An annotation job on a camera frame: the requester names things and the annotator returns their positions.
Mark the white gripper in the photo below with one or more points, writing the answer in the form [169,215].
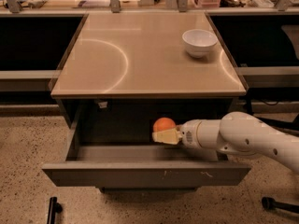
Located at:
[188,134]

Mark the orange fruit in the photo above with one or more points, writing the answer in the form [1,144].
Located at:
[163,124]

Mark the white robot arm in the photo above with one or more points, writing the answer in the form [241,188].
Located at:
[236,133]

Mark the open grey top drawer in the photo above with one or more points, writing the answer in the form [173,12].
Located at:
[112,150]

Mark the grey cabinet with beige top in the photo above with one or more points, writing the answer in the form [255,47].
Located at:
[141,55]

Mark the white tag sticker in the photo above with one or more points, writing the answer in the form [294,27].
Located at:
[102,104]

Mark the white ceramic bowl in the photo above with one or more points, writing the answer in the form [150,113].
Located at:
[198,43]

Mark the black caster leg lower right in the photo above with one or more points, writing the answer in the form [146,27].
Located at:
[269,203]

